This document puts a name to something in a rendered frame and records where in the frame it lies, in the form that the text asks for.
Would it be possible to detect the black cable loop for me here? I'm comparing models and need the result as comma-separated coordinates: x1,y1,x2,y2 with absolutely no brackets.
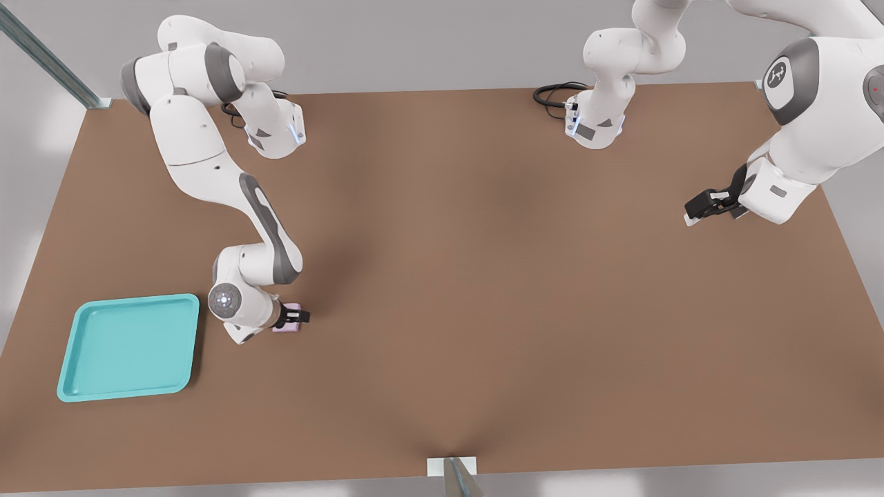
221,90,291,130
532,81,592,122

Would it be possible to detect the pale blue-green tray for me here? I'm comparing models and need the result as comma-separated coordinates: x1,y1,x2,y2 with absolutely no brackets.
57,293,201,403

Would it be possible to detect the small pale lilac phone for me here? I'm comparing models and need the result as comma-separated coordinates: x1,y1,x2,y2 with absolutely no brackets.
272,302,303,334

